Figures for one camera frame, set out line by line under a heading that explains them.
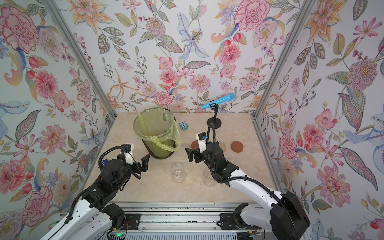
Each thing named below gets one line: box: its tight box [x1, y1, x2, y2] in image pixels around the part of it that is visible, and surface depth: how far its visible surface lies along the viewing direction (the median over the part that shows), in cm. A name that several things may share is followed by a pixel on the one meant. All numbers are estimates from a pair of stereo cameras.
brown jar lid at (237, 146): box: [230, 140, 244, 153], surface depth 105 cm
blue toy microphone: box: [200, 93, 236, 110], surface depth 100 cm
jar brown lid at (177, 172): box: [170, 164, 185, 183], surface depth 90 cm
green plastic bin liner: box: [133, 107, 182, 152], surface depth 90 cm
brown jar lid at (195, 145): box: [191, 140, 199, 150], surface depth 106 cm
